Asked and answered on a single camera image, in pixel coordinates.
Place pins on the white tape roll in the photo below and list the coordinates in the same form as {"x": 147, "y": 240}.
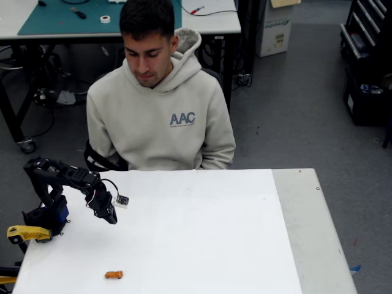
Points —
{"x": 105, "y": 19}

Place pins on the blue tape scrap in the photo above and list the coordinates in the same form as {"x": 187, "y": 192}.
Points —
{"x": 356, "y": 268}

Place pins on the small orange object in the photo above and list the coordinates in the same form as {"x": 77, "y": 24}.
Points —
{"x": 113, "y": 274}

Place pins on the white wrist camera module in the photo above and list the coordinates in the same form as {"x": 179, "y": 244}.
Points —
{"x": 121, "y": 201}

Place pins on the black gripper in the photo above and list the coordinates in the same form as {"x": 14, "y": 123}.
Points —
{"x": 108, "y": 212}

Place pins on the white cardboard box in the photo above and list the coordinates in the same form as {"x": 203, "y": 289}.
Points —
{"x": 274, "y": 33}

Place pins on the grey caster wheel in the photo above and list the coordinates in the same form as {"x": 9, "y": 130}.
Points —
{"x": 27, "y": 146}

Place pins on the black utility knife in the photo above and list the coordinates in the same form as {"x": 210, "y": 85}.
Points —
{"x": 78, "y": 13}

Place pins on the black storage bin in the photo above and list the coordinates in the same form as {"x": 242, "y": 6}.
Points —
{"x": 367, "y": 107}

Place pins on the yellow table clamp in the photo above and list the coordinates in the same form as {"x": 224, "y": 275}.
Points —
{"x": 27, "y": 232}
{"x": 6, "y": 279}

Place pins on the small black mouse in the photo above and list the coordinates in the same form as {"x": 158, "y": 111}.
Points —
{"x": 42, "y": 3}

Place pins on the man in beige hoodie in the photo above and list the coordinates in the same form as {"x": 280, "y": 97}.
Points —
{"x": 153, "y": 122}

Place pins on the black drawer cabinet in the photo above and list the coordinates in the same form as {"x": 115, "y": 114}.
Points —
{"x": 367, "y": 24}

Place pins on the beige paper folder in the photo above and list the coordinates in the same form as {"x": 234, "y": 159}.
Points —
{"x": 284, "y": 2}

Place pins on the green cutting mat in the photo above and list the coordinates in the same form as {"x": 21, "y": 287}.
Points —
{"x": 61, "y": 21}

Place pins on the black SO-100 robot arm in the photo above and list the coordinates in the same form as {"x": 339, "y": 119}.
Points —
{"x": 73, "y": 176}

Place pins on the large white paper sheet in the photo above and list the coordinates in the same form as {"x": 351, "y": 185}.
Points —
{"x": 183, "y": 229}

